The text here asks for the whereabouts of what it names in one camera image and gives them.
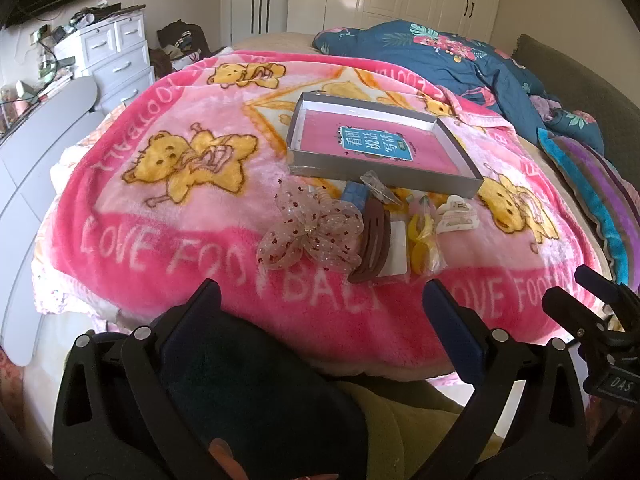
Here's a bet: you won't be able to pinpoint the white rounded desk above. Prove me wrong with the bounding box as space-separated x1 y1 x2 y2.
0 77 104 367

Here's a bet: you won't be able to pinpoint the pink bear fleece blanket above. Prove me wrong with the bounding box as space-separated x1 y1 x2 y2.
32 51 608 380

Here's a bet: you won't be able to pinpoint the white card packet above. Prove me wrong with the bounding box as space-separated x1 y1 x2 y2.
378 220 409 278

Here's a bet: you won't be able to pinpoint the blue floral duvet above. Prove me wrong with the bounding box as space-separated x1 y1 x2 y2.
312 20 604 154

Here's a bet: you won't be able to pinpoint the brown banana hair clip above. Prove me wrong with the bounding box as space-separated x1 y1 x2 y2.
348 197 390 284

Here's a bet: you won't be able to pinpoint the black bag on floor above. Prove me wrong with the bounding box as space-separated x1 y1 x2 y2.
149 20 212 79

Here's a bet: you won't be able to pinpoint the striped purple blue pillow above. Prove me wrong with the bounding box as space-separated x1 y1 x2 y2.
537 128 639 292

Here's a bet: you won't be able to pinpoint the white drawer dresser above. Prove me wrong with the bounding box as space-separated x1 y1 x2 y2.
54 6 155 114

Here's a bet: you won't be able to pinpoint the white claw hair clip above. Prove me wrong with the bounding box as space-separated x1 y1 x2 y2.
436 195 480 234

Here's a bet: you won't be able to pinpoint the white bedroom door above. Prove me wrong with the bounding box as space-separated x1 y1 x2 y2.
230 0 288 42

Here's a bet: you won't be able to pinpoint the yellow rings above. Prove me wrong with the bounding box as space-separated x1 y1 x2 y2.
406 195 447 276

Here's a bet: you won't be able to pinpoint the sheer red-dotted bow clip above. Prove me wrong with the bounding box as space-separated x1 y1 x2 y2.
256 181 364 273

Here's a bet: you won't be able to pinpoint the grey shallow cardboard box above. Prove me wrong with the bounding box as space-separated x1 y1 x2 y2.
286 92 483 198

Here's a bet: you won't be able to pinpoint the teal label book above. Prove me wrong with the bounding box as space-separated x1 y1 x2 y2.
338 126 413 162

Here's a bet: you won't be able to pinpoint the grey upholstered headboard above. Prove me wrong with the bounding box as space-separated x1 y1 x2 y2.
513 34 639 169

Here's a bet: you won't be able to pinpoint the blue square hair clip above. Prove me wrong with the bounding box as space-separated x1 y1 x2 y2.
341 181 369 211

